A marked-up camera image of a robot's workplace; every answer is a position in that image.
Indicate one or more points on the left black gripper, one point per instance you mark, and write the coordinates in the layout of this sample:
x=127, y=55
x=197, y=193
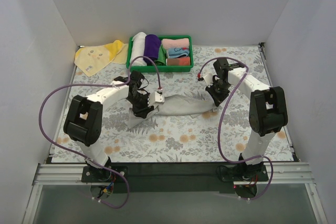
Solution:
x=143, y=106

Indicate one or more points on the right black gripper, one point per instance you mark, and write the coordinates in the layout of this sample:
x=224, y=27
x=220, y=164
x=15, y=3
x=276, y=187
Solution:
x=216, y=95

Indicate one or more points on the grey towel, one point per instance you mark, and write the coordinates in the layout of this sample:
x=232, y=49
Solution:
x=175, y=105

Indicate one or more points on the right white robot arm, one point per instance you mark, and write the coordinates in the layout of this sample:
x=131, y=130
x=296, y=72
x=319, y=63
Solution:
x=267, y=110

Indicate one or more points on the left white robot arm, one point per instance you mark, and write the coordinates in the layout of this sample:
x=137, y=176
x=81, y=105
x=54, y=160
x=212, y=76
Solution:
x=83, y=122

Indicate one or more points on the floral table mat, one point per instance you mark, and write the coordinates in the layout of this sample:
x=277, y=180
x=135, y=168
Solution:
x=209, y=137

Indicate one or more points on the green plastic tray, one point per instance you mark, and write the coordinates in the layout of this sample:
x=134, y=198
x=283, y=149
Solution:
x=149, y=69

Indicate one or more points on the brown rolled towel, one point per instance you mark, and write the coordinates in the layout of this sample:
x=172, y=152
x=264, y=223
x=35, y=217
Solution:
x=184, y=61

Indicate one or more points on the green rolled towel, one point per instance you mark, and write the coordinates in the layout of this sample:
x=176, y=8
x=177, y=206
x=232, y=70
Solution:
x=160, y=60

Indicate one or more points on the blue patterned rolled towel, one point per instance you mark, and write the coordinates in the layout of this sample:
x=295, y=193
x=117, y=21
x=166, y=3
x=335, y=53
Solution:
x=178, y=52

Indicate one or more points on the purple rolled towel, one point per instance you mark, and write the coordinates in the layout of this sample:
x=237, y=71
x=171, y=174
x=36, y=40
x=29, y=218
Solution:
x=152, y=47

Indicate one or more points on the white rolled towel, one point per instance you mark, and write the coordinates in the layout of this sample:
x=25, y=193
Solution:
x=138, y=46

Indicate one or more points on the pink rolled towel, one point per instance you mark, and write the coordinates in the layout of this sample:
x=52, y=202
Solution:
x=175, y=43

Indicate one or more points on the yellow towel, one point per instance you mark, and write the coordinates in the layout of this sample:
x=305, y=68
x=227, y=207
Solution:
x=92, y=59

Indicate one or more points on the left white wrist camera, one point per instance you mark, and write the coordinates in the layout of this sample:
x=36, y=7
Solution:
x=155, y=97

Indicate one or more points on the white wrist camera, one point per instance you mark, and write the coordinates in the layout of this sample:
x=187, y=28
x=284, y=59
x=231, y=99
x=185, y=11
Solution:
x=207, y=78
x=155, y=97

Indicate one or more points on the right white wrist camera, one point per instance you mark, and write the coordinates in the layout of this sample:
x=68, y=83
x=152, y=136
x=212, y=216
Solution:
x=207, y=78

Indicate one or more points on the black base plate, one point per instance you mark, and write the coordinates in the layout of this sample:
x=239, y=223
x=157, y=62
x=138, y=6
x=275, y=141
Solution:
x=174, y=177

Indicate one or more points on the aluminium frame rail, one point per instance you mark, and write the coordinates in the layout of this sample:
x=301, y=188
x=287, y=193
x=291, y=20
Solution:
x=280, y=173

